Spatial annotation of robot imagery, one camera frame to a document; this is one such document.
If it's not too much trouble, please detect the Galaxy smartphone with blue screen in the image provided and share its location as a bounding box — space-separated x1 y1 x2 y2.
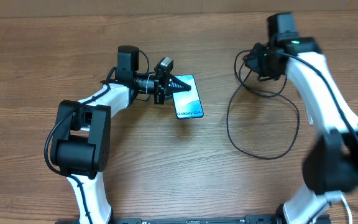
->
173 75 204 119

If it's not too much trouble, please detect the black USB charging cable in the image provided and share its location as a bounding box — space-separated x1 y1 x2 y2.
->
226 49 301 161

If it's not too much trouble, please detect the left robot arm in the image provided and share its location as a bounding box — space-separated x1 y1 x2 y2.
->
44 45 192 223

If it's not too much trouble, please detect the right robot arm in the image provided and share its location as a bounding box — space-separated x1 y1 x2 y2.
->
243 12 358 223

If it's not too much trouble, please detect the white power strip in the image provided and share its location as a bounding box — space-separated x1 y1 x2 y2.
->
305 107 314 125

